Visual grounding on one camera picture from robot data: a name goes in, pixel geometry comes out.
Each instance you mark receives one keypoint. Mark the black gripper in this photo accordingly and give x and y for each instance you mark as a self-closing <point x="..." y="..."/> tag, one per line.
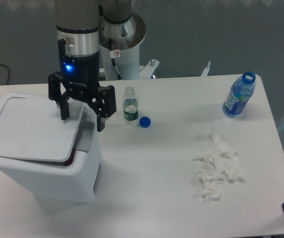
<point x="80" y="74"/>

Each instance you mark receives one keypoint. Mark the white trash can lid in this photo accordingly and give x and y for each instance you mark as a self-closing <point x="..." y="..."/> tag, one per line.
<point x="31" y="129"/>

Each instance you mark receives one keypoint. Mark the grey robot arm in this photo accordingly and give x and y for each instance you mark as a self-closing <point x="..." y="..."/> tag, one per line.
<point x="77" y="23"/>

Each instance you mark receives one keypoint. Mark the blue bottle cap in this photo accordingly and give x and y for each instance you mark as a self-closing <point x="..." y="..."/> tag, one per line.
<point x="144" y="122"/>

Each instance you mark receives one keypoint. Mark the white trash can body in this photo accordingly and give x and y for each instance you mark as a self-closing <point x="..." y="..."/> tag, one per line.
<point x="75" y="182"/>

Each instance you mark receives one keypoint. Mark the clear bottle green label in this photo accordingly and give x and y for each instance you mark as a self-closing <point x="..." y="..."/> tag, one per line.
<point x="130" y="104"/>

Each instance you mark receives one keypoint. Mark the crumpled white tissue upper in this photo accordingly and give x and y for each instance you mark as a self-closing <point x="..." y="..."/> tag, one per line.
<point x="226" y="165"/>

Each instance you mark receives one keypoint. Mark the crumpled white tissue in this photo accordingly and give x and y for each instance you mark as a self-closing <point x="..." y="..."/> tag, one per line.
<point x="211" y="189"/>
<point x="226" y="165"/>

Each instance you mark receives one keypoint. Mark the blue water bottle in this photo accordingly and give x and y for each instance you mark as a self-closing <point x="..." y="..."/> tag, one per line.
<point x="239" y="95"/>

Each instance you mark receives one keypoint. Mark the crumpled white tissue lower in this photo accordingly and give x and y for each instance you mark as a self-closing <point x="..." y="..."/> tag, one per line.
<point x="211" y="189"/>

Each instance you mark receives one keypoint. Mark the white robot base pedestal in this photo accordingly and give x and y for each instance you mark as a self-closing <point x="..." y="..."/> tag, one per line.
<point x="120" y="50"/>

